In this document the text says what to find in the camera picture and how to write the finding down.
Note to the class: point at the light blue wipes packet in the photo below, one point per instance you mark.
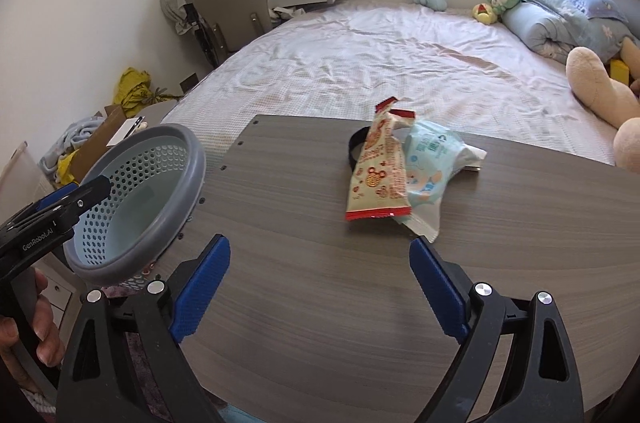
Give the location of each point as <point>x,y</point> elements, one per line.
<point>434,154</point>

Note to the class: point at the wood grain table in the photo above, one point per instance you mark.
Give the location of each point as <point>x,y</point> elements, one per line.
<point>320,319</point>

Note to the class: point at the yellow plastic bag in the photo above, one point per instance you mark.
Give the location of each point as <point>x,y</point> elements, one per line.
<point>64,173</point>

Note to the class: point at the large beige teddy bear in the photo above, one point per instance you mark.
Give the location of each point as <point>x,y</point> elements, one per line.
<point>610,100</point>

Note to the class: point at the yellow toy block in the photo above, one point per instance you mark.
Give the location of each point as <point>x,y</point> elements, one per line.
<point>619,71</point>

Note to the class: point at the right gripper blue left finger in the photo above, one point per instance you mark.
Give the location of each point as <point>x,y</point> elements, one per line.
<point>193,285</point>

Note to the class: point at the white storage bin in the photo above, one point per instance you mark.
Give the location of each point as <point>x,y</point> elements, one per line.
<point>22,182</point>

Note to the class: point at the light blue blanket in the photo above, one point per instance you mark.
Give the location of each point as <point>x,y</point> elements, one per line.
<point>73,137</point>

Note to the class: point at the person's left hand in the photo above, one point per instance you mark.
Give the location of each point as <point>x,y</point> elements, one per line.
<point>31,345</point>

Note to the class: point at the black hair band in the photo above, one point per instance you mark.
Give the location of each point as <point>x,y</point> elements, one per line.
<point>355,146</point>

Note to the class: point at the grey plastic stool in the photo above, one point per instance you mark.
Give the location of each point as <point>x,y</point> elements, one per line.
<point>154,114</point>

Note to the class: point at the white notepad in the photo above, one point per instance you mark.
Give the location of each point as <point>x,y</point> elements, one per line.
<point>128,128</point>

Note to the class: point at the yellow red plush toy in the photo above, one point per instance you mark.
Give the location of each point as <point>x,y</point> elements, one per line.
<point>485,14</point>

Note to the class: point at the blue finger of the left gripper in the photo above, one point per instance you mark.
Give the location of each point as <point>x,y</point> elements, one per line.
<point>65,213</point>
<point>56,196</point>

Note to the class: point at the grey desk chair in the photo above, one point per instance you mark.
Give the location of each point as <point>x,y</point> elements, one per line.
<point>224,27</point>

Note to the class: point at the rolled light blue quilt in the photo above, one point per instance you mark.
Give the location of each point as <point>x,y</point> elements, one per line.
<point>551,28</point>

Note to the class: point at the brown cardboard box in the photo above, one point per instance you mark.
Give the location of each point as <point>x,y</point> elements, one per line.
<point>93,149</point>

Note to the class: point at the grey perforated laundry basket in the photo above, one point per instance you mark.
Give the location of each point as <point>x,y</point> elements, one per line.
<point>156,178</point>

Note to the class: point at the black wall socket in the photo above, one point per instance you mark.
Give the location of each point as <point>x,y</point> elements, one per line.
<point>189,83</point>

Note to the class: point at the bed with white sheet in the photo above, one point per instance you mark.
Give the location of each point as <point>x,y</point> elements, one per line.
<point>446,67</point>

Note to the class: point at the red cream snack packet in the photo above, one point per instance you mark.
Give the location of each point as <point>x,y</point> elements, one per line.
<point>378,187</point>

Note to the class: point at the yellow bag on floor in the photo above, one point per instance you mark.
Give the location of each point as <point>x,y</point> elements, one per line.
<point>135,92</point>

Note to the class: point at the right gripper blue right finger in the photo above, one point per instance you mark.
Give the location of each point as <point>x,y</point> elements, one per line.
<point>444,287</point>

